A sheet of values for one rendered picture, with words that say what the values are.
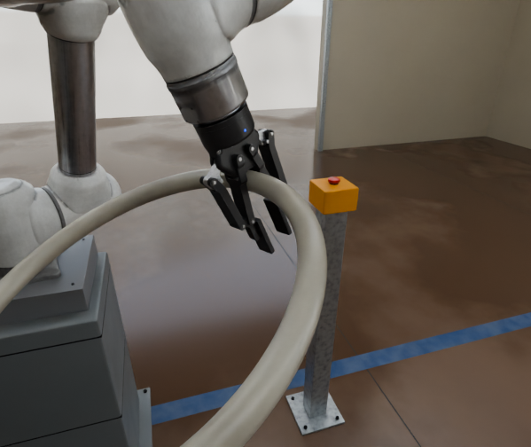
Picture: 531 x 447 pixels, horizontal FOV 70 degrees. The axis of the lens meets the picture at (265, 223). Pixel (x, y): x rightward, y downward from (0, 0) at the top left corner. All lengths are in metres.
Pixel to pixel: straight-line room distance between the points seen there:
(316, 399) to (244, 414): 1.48
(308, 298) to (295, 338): 0.04
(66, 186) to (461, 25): 6.15
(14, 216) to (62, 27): 0.49
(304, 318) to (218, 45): 0.30
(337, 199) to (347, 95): 4.63
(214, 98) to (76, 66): 0.63
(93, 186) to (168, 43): 0.82
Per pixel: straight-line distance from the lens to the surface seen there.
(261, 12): 0.52
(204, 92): 0.45
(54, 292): 1.20
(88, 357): 1.26
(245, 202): 0.54
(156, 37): 0.44
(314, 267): 0.36
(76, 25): 1.00
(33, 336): 1.22
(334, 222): 1.25
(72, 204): 1.22
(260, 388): 0.31
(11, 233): 1.20
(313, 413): 1.84
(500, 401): 2.20
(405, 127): 6.43
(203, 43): 0.44
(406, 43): 6.18
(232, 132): 0.48
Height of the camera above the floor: 1.50
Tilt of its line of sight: 26 degrees down
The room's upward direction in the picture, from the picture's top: straight up
